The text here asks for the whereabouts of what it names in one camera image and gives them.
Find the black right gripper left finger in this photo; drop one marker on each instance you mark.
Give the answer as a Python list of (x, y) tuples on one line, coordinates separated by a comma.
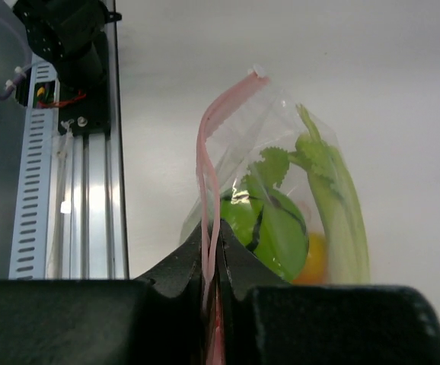
[(153, 319)]

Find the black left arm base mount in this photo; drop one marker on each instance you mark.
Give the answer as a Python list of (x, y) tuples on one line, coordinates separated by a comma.
[(85, 83)]

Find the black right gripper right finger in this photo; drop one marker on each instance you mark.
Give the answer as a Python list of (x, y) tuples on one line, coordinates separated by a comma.
[(269, 321)]

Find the pale green toy celery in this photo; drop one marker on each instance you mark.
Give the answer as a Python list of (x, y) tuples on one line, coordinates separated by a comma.
[(337, 202)]

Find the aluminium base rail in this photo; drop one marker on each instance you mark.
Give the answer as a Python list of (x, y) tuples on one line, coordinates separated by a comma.
[(86, 226)]

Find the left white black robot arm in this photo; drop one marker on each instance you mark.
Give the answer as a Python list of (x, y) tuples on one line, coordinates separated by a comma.
[(58, 29)]

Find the slotted white cable duct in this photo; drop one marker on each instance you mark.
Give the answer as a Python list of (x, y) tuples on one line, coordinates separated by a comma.
[(28, 248)]

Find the orange toy pepper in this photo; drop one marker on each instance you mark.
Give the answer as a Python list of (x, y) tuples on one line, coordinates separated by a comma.
[(314, 271)]

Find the green toy pepper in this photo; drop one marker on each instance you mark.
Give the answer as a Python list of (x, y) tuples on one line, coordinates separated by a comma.
[(264, 219)]

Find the clear polka dot zip bag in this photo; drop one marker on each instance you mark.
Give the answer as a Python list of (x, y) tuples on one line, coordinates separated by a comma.
[(235, 127)]

